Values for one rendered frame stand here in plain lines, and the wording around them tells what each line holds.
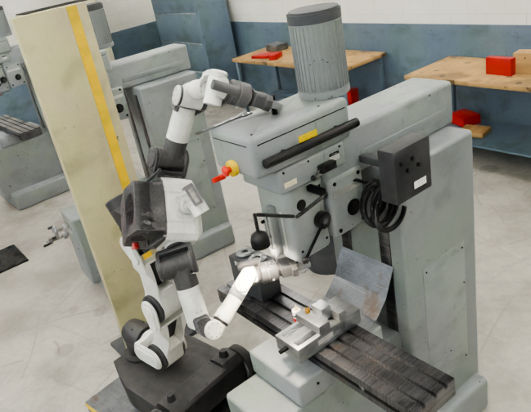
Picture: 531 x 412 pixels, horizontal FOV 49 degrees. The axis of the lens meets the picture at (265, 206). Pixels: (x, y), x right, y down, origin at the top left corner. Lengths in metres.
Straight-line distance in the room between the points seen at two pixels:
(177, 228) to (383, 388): 0.97
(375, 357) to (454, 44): 4.93
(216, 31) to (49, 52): 6.14
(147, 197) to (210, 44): 7.30
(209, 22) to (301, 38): 7.29
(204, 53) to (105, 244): 5.95
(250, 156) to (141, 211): 0.51
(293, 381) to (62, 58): 2.20
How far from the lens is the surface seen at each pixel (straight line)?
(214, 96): 2.05
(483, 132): 6.29
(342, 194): 2.33
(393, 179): 2.15
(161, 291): 2.75
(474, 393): 3.35
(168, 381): 3.10
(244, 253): 2.83
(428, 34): 7.07
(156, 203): 2.30
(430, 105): 2.66
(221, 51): 9.59
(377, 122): 2.41
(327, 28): 2.20
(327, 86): 2.23
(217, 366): 3.06
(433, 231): 2.67
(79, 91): 3.66
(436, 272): 2.78
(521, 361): 3.82
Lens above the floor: 2.52
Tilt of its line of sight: 25 degrees down
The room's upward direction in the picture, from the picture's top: 11 degrees counter-clockwise
